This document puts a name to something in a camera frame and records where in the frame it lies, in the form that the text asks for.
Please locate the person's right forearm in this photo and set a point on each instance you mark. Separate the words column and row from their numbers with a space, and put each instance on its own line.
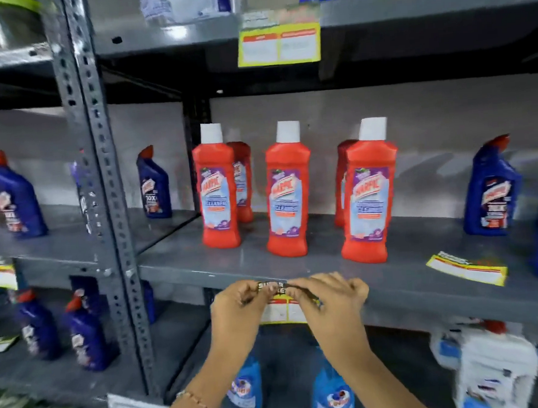
column 378, row 387

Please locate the grey metal shelving rack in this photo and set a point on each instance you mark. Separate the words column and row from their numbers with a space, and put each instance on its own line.
column 112, row 198

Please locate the person's left thumb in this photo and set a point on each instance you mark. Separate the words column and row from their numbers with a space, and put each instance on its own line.
column 265, row 298

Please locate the person's right thumb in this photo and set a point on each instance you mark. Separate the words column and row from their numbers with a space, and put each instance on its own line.
column 298, row 294

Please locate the person's left forearm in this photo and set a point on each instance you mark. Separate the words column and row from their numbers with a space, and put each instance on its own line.
column 204, row 390

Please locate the light blue cleaner bottle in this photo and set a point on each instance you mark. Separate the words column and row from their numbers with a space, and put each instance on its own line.
column 332, row 397
column 245, row 387

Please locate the container with green lid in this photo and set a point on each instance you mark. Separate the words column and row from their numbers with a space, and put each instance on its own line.
column 17, row 21

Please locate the red cleaner bottle white cap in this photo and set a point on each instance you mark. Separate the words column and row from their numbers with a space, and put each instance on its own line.
column 368, row 204
column 244, row 180
column 217, row 200
column 341, row 182
column 287, row 200

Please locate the person's left hand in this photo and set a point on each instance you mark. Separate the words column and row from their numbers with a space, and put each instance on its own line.
column 235, row 319

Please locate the loose yellow white price tag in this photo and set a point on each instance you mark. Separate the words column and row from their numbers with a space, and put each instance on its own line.
column 467, row 269

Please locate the large yellow white price tag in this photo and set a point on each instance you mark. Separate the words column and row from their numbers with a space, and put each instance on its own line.
column 280, row 45

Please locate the person's right hand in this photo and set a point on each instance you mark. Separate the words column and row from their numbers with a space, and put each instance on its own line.
column 336, row 316

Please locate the clear white plastic packet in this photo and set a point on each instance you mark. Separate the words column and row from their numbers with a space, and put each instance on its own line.
column 181, row 3

